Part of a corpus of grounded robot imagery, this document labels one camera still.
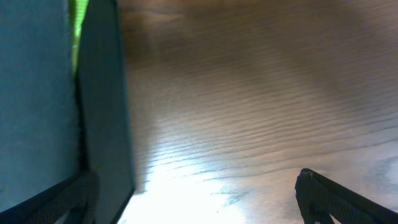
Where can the black gift box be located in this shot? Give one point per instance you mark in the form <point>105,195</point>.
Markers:
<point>55,124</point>

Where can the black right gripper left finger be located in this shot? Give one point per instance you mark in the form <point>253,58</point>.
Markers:
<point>76,197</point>

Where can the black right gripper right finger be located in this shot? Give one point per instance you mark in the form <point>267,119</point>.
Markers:
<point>322,200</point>

